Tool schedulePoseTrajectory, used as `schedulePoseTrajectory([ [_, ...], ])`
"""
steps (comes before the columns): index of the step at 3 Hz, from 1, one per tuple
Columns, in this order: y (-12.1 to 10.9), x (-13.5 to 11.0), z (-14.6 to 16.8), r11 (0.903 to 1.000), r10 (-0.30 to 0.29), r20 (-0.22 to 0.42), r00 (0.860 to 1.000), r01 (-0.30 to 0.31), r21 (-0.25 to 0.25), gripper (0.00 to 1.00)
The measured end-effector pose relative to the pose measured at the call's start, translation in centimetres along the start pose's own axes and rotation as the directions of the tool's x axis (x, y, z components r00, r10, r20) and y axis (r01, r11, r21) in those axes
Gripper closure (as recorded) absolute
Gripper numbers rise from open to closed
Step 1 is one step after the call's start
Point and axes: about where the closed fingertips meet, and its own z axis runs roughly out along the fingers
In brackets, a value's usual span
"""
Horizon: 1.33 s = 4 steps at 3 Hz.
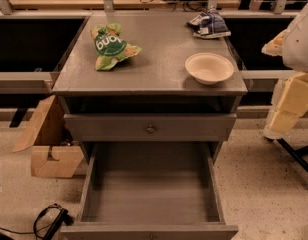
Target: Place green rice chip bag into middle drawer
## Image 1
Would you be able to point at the green rice chip bag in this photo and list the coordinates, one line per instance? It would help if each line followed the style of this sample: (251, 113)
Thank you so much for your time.
(110, 47)

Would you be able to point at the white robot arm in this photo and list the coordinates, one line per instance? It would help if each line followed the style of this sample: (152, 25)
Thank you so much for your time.
(290, 96)

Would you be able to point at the grey drawer cabinet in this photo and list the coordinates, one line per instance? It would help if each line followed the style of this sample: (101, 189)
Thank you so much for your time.
(153, 82)

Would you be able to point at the grey top drawer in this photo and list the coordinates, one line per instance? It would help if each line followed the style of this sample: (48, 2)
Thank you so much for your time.
(150, 127)

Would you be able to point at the open grey middle drawer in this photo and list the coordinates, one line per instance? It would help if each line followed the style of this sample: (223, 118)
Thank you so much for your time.
(150, 191)

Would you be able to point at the white bowl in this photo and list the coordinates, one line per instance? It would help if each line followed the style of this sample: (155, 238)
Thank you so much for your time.
(209, 68)

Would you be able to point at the cardboard box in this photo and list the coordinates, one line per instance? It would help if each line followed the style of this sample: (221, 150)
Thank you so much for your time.
(52, 153)

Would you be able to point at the black stand leg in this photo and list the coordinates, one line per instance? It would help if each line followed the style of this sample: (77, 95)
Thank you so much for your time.
(296, 154)

